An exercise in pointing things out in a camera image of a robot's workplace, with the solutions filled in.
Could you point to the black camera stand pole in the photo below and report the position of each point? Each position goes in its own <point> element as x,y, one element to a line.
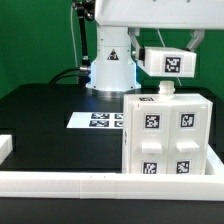
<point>86,12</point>

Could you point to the white cabinet top block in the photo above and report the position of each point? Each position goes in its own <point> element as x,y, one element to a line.
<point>167,62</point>

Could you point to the white block at left edge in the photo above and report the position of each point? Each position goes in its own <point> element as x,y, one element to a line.
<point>5,147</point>

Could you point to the white cabinet body box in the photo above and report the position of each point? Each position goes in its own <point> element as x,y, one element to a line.
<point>167,96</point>

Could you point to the white U-shaped obstacle fence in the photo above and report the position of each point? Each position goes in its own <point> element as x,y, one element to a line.
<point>207,187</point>

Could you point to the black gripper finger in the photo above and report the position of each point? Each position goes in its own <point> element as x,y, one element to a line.
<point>139,50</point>
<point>196,38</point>

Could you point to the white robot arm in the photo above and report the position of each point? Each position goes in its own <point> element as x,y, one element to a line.
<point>119,53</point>

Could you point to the white cabinet door panel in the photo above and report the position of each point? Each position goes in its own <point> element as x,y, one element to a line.
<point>188,138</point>

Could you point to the white base tag plate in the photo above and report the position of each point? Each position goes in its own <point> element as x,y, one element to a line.
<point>96,120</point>

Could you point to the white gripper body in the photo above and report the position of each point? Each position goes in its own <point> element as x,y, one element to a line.
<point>162,14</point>

